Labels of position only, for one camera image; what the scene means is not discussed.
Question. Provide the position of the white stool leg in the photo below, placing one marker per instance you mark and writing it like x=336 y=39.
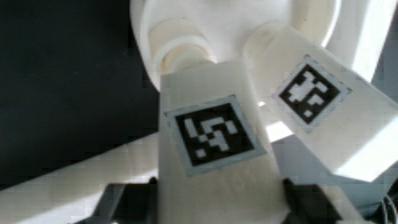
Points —
x=323 y=101
x=209 y=116

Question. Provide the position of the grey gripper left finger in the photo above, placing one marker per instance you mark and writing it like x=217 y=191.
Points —
x=126 y=205

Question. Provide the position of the white front fence bar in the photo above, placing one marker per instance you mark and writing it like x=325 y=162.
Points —
x=76 y=180

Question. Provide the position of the white right fence bar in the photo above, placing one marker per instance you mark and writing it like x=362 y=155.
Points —
x=359 y=35

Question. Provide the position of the white fence bar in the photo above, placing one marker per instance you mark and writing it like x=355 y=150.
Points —
x=76 y=180
x=359 y=35

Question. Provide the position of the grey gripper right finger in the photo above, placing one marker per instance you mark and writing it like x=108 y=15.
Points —
x=313 y=206

